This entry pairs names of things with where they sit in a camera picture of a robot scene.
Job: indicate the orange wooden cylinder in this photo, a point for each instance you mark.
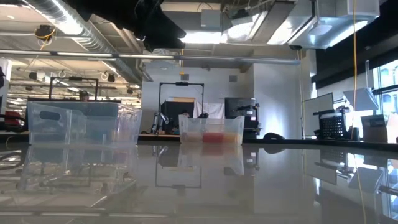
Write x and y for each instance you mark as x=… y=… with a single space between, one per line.
x=213 y=137

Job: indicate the yellow wooden cylinder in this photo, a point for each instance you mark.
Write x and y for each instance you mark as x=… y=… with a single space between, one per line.
x=232 y=138

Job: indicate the clear plastic bin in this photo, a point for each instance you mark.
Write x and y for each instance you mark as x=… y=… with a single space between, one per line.
x=93 y=124
x=211 y=124
x=46 y=133

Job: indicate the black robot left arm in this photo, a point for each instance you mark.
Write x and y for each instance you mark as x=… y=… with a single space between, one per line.
x=124 y=15

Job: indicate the person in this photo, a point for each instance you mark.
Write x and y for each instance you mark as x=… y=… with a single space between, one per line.
x=83 y=95
x=185 y=114
x=203 y=115

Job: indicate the white cloth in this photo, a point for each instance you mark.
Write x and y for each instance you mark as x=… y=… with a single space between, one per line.
x=211 y=109

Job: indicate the black curtain panel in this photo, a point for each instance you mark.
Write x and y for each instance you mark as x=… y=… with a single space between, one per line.
x=172 y=110

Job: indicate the black equipment cabinet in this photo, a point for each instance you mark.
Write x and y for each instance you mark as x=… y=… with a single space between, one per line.
x=241 y=105

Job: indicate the grey ceiling pipe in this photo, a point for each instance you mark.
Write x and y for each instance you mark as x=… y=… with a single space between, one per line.
x=217 y=58

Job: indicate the ceiling light strip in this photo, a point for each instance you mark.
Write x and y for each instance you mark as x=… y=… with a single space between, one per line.
x=202 y=37

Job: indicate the grey junction box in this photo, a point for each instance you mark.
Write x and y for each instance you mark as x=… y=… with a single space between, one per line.
x=211 y=18

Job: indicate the black ceiling spotlight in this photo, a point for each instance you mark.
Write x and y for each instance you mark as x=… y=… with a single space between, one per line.
x=111 y=77
x=32 y=75

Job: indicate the whiteboard on stand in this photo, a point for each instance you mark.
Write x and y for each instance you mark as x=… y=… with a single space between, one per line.
x=317 y=112

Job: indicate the black perforated cart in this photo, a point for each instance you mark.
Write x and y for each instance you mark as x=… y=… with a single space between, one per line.
x=332 y=126

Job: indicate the white angled panel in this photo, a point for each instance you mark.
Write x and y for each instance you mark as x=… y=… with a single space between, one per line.
x=362 y=99

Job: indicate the cardboard box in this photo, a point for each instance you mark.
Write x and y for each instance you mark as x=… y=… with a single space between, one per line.
x=373 y=130

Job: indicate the red toolbox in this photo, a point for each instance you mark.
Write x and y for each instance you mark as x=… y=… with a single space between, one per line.
x=12 y=118

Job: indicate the black gantry frame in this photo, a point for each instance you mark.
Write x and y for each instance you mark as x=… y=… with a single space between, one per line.
x=181 y=83
x=74 y=79

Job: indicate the white air duct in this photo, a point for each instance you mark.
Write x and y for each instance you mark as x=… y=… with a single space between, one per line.
x=320 y=29

